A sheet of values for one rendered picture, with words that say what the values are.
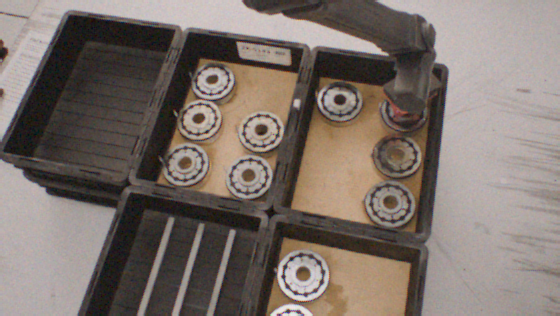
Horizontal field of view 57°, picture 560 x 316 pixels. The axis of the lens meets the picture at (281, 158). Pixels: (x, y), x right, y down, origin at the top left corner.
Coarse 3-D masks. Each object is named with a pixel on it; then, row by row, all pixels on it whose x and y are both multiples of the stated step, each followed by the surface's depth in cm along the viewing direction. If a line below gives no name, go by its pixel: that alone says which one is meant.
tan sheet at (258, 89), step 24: (240, 72) 125; (264, 72) 125; (288, 72) 124; (192, 96) 123; (240, 96) 122; (264, 96) 122; (288, 96) 122; (240, 120) 120; (216, 144) 118; (240, 144) 117; (216, 168) 115; (216, 192) 113
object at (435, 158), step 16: (320, 48) 115; (336, 48) 114; (304, 80) 111; (448, 80) 109; (304, 96) 110; (288, 144) 105; (288, 160) 104; (432, 160) 102; (432, 176) 100; (432, 192) 99; (288, 208) 99; (432, 208) 98; (336, 224) 98; (352, 224) 97; (368, 224) 97; (416, 240) 95
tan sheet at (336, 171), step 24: (384, 96) 120; (312, 120) 119; (360, 120) 118; (312, 144) 116; (336, 144) 116; (360, 144) 115; (312, 168) 114; (336, 168) 113; (360, 168) 113; (312, 192) 111; (336, 192) 111; (360, 192) 111; (336, 216) 109; (360, 216) 108
